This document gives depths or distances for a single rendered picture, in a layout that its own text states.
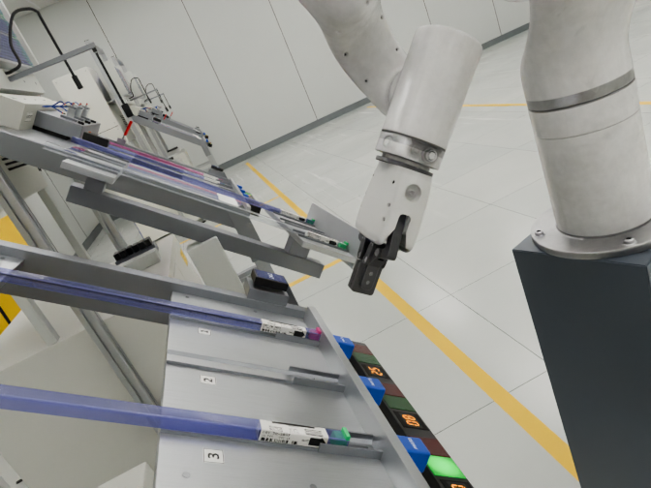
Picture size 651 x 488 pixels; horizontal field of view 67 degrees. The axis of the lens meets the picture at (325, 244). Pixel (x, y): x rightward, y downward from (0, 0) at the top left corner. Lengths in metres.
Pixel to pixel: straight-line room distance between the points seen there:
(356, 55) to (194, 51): 7.46
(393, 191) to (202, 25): 7.64
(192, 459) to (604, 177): 0.54
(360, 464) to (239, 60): 7.83
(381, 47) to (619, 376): 0.55
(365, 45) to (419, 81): 0.11
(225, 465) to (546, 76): 0.53
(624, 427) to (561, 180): 0.39
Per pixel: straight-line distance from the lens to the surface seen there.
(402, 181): 0.59
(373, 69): 0.70
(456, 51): 0.61
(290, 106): 8.22
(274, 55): 8.22
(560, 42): 0.63
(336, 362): 0.59
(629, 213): 0.71
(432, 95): 0.60
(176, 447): 0.41
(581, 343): 0.80
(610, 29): 0.65
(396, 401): 0.61
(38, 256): 0.70
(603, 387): 0.84
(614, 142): 0.67
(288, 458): 0.43
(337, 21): 0.60
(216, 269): 0.94
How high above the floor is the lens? 1.05
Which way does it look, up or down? 20 degrees down
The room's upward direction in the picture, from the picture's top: 24 degrees counter-clockwise
